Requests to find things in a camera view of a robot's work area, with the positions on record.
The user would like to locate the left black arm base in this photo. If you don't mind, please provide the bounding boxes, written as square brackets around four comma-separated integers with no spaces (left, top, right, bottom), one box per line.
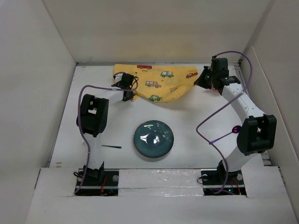
[73,169,119,196]

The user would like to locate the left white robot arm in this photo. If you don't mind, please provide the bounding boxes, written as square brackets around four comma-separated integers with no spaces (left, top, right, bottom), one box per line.
[74,72,139,185]

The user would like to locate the yellow vehicle-print cloth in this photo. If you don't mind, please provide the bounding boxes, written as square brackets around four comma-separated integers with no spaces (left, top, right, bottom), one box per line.
[114,64,198,103]

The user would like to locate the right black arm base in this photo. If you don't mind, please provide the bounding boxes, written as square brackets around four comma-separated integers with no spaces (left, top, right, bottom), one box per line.
[197,169,247,196]

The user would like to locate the dark teal ceramic plate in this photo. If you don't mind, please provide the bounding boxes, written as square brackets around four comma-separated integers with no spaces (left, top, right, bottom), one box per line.
[133,120,175,162]

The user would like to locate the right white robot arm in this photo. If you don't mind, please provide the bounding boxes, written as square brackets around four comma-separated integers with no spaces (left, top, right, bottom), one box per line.
[195,56,277,184]

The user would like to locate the iridescent purple metal spoon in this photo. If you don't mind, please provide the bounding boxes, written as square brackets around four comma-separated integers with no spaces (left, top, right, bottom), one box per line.
[210,126,241,144]

